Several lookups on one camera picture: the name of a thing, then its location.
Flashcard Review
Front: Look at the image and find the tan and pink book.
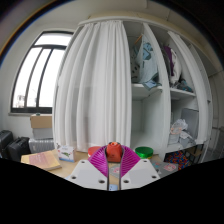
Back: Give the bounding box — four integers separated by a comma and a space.
20, 150, 63, 172

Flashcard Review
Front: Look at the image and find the brown cardboard box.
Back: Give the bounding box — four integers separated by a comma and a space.
29, 113, 54, 130

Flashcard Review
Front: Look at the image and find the silver ribbed suitcase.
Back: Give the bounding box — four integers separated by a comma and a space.
28, 138, 56, 154

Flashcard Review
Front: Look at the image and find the green round tin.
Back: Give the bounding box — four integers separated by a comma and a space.
134, 146, 154, 160

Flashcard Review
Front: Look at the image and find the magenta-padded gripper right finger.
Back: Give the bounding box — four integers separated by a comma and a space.
120, 145, 162, 191

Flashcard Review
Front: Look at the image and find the small white printed carton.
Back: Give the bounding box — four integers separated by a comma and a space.
57, 144, 76, 163

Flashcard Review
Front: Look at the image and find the black-framed window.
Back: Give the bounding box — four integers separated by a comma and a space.
10, 30, 74, 115

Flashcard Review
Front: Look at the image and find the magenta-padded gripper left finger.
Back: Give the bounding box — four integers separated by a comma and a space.
65, 145, 110, 191

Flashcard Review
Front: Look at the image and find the red-lidded white jar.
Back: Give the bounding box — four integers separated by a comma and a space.
87, 145, 103, 158

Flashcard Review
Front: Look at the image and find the multicoloured patterned cloth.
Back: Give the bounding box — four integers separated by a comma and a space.
164, 149, 193, 171

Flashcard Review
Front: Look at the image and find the orange charger block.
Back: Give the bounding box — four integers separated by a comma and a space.
105, 141, 124, 164

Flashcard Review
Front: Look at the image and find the black suitcase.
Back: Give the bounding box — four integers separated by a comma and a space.
0, 129, 14, 158
6, 136, 32, 163

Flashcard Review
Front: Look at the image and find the white shelf unit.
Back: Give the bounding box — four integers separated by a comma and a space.
78, 13, 214, 161

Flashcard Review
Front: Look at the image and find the white curtain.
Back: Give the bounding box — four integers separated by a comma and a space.
52, 19, 133, 154

